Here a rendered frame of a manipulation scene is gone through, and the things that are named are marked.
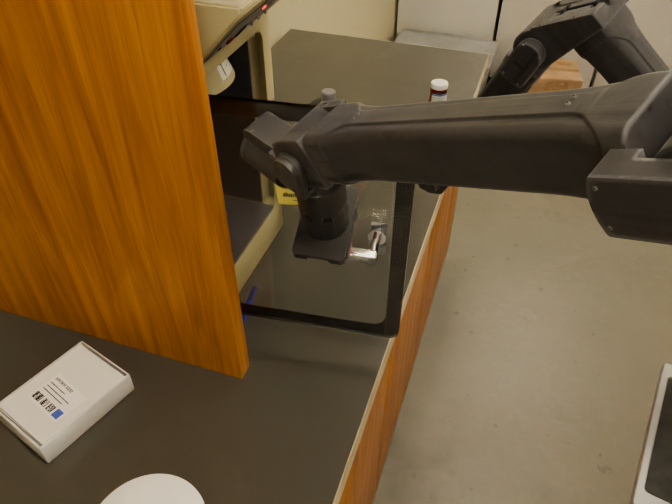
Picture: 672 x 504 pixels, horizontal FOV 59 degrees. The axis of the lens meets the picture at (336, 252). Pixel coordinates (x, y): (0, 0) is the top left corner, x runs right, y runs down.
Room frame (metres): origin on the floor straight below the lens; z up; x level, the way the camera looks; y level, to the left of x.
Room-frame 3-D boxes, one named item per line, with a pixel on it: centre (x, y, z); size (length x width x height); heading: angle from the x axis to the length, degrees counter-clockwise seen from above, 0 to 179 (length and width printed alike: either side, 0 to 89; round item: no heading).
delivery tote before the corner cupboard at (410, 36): (3.44, -0.63, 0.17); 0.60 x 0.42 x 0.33; 69
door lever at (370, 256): (0.62, -0.02, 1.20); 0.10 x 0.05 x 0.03; 78
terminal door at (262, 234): (0.67, 0.05, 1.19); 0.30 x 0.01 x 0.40; 78
